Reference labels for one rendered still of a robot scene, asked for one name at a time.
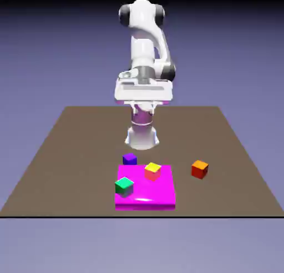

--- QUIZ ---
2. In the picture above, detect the small yellow cube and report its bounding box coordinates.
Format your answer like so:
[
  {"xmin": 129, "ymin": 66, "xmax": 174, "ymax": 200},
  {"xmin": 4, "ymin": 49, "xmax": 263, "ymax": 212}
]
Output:
[{"xmin": 144, "ymin": 162, "xmax": 162, "ymax": 182}]

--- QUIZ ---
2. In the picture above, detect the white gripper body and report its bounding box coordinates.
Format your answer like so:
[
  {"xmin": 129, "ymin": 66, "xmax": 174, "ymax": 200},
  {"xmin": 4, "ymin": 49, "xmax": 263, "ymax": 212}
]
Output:
[{"xmin": 114, "ymin": 77, "xmax": 174, "ymax": 106}]

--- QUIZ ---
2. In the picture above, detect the small orange cube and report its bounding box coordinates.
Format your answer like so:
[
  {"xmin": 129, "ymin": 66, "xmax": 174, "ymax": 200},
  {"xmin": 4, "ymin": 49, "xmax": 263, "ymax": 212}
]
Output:
[{"xmin": 191, "ymin": 159, "xmax": 209, "ymax": 180}]

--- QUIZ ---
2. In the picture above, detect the small purple cube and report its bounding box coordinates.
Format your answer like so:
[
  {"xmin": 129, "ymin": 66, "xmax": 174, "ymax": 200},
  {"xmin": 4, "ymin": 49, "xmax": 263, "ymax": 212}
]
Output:
[{"xmin": 122, "ymin": 152, "xmax": 138, "ymax": 166}]

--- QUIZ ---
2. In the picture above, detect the large magenta box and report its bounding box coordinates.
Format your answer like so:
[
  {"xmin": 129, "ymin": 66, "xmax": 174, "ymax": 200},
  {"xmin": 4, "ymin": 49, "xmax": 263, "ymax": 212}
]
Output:
[{"xmin": 114, "ymin": 164, "xmax": 177, "ymax": 211}]

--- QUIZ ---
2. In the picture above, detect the small green cube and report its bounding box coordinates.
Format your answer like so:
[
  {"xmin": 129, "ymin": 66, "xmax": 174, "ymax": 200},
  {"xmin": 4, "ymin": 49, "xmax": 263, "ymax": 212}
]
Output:
[{"xmin": 114, "ymin": 177, "xmax": 135, "ymax": 198}]

